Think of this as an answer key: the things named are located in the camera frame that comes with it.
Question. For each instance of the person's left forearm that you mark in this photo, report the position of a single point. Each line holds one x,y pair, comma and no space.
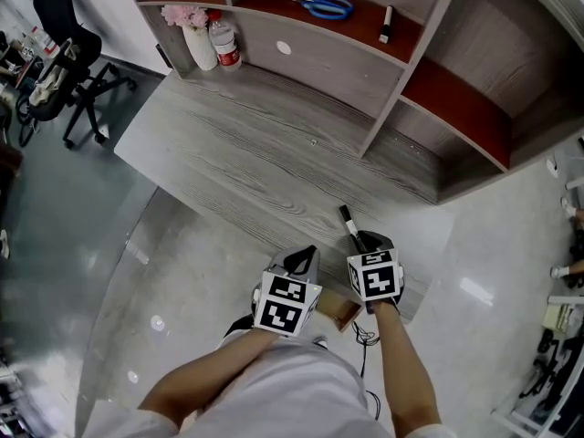
205,372

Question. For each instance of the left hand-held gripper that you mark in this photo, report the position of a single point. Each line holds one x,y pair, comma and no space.
285,299

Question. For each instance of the person's grey shoe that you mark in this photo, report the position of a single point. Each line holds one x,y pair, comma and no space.
321,341

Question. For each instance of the white vase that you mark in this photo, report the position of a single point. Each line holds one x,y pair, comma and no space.
201,48

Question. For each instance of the wooden drawer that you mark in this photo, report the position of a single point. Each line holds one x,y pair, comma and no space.
336,307

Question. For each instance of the black marker pen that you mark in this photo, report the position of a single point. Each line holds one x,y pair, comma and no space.
349,224

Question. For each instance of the white marker pen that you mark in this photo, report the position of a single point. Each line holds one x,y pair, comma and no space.
386,24

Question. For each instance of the clear bottle with red label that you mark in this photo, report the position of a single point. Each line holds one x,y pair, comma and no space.
226,44

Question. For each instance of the black office chair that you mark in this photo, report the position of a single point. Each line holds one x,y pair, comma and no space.
77,48

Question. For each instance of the grey wooden shelf unit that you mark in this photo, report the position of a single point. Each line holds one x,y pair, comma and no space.
319,66

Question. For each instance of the pink flowers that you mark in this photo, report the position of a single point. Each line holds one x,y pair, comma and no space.
184,15

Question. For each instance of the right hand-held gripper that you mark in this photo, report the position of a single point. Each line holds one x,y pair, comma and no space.
376,278

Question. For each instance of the person's white shirt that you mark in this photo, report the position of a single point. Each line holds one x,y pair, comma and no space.
283,395

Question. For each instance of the beige cloth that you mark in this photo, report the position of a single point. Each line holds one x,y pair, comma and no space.
50,80

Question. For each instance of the person's right forearm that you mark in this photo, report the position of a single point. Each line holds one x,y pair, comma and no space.
403,368

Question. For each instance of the grey wooden desk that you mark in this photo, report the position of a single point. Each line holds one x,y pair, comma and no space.
255,153

